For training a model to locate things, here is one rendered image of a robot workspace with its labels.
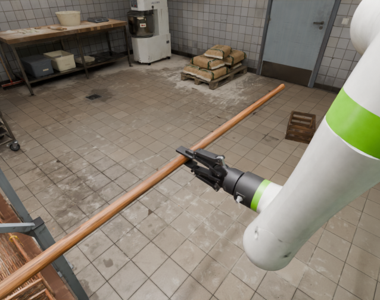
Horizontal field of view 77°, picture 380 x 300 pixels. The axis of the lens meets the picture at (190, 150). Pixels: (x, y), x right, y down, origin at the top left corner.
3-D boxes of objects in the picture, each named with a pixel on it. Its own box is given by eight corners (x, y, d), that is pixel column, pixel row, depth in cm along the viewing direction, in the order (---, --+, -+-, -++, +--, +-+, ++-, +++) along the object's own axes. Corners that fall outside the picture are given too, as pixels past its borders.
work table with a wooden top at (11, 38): (30, 96, 404) (6, 39, 351) (13, 85, 446) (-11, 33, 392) (133, 66, 539) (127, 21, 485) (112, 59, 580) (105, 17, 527)
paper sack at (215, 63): (225, 68, 439) (226, 58, 429) (211, 72, 418) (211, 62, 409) (201, 61, 477) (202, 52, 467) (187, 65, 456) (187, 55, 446)
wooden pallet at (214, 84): (213, 90, 427) (213, 82, 418) (180, 80, 469) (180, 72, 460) (246, 73, 500) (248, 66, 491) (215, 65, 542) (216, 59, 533)
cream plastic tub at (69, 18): (65, 27, 428) (61, 14, 415) (55, 25, 450) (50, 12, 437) (87, 24, 454) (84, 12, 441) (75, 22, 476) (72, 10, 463)
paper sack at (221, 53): (222, 62, 422) (223, 52, 412) (203, 59, 434) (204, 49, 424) (233, 53, 467) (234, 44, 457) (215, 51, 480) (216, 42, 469)
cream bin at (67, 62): (59, 71, 438) (55, 58, 423) (47, 66, 463) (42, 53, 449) (77, 66, 460) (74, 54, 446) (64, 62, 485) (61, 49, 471)
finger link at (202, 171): (226, 173, 72) (226, 177, 73) (198, 163, 79) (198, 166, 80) (218, 180, 70) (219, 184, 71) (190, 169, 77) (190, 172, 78)
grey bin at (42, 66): (35, 78, 412) (30, 63, 398) (24, 71, 438) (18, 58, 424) (56, 72, 434) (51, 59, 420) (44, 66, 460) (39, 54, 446)
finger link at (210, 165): (219, 178, 70) (220, 175, 69) (190, 158, 74) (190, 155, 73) (226, 171, 72) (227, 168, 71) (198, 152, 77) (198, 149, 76)
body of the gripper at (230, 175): (234, 181, 63) (206, 166, 68) (231, 202, 68) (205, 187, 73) (248, 166, 68) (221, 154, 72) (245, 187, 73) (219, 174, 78)
